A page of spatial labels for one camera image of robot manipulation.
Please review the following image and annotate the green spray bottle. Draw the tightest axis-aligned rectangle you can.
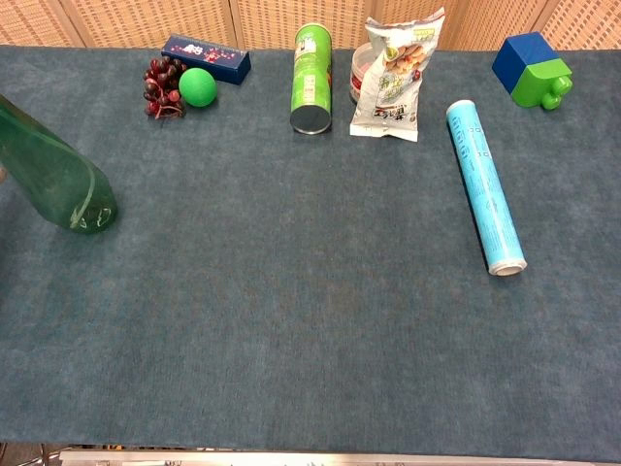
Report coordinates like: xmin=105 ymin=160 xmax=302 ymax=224
xmin=0 ymin=93 xmax=119 ymax=236

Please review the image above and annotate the dark red grape bunch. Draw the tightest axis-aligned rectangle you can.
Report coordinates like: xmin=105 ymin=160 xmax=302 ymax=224
xmin=143 ymin=55 xmax=188 ymax=119

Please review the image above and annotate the woven wicker screen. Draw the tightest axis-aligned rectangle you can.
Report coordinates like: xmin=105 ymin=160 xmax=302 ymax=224
xmin=0 ymin=0 xmax=621 ymax=52

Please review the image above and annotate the green ball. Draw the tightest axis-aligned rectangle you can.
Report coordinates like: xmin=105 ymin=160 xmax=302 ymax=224
xmin=178 ymin=67 xmax=218 ymax=109

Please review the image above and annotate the dark blue printed box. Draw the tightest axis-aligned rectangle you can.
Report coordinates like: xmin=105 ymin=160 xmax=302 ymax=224
xmin=160 ymin=33 xmax=252 ymax=86

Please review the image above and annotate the green chips can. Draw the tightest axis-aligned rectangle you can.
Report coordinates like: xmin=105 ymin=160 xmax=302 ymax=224
xmin=289 ymin=22 xmax=334 ymax=136

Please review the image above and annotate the blue felt table cloth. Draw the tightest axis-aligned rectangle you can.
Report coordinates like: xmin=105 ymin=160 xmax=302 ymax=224
xmin=0 ymin=44 xmax=621 ymax=463

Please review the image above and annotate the clear plastic jar red label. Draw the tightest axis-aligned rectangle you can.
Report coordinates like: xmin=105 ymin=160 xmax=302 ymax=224
xmin=349 ymin=42 xmax=377 ymax=105

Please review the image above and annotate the white snack bag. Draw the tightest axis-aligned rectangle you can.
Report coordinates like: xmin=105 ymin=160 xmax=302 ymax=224
xmin=349 ymin=6 xmax=446 ymax=144

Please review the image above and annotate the light blue paper roll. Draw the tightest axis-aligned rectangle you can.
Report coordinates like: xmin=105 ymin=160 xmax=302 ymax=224
xmin=445 ymin=99 xmax=529 ymax=279

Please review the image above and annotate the blue toy block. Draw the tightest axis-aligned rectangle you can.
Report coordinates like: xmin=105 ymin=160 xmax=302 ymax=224
xmin=491 ymin=31 xmax=559 ymax=95

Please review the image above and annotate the green toy block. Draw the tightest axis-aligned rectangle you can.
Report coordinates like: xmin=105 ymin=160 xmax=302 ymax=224
xmin=510 ymin=57 xmax=574 ymax=111

